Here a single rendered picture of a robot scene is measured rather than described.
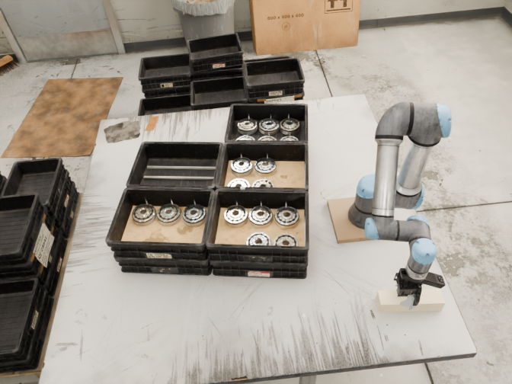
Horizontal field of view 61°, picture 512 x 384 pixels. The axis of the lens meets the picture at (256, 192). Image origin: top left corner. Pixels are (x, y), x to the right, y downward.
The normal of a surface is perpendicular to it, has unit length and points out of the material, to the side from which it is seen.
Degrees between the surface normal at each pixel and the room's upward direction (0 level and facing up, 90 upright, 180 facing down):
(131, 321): 0
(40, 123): 4
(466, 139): 0
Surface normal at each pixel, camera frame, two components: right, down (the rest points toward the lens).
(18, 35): 0.09, 0.73
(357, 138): -0.05, -0.67
